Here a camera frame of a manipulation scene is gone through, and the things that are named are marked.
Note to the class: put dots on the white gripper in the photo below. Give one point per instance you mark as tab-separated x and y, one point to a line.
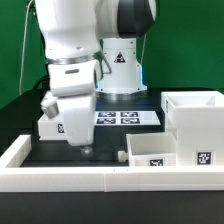
72	97

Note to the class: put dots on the white front drawer tray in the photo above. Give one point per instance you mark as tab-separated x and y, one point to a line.
149	149

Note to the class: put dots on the white drawer tray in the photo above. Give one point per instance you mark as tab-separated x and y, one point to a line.
149	149
50	129

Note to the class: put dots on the white drawer cabinet box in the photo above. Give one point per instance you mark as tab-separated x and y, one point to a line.
197	119

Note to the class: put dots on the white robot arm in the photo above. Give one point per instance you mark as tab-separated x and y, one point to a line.
72	31

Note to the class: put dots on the white rear drawer tray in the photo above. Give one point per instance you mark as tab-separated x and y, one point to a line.
50	129

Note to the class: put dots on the white marker tag plate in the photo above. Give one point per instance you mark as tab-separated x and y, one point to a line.
126	118

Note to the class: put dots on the white U-shaped border frame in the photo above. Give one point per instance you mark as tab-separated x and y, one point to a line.
15	178

